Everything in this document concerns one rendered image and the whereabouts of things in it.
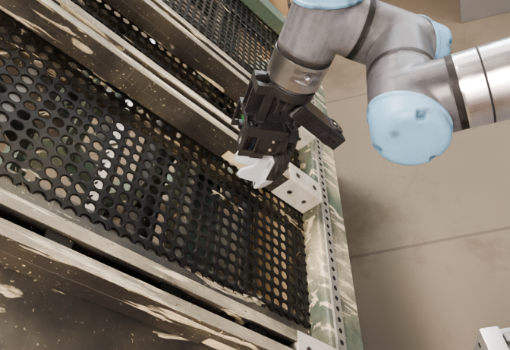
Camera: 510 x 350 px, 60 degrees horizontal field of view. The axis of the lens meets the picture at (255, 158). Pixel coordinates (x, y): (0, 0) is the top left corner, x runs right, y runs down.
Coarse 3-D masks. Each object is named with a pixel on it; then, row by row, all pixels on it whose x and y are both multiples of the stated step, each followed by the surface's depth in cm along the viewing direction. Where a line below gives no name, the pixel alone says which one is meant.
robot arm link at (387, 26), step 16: (368, 16) 50; (384, 16) 50; (400, 16) 51; (416, 16) 52; (368, 32) 50; (384, 32) 50; (400, 32) 49; (416, 32) 49; (432, 32) 51; (448, 32) 52; (368, 48) 51; (384, 48) 48; (432, 48) 51; (448, 48) 51; (368, 64) 49
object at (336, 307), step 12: (324, 180) 128; (324, 192) 123; (324, 204) 120; (324, 216) 116; (324, 228) 113; (336, 276) 105; (336, 288) 102; (336, 300) 100; (336, 312) 97; (336, 324) 95; (336, 336) 93; (336, 348) 91
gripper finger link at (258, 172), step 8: (264, 160) 66; (272, 160) 66; (248, 168) 67; (256, 168) 67; (264, 168) 67; (240, 176) 68; (248, 176) 68; (256, 176) 69; (264, 176) 68; (256, 184) 72; (264, 184) 70
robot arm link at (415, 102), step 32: (384, 64) 46; (416, 64) 44; (448, 64) 41; (480, 64) 39; (384, 96) 42; (416, 96) 40; (448, 96) 40; (480, 96) 39; (384, 128) 41; (416, 128) 40; (448, 128) 40; (416, 160) 43
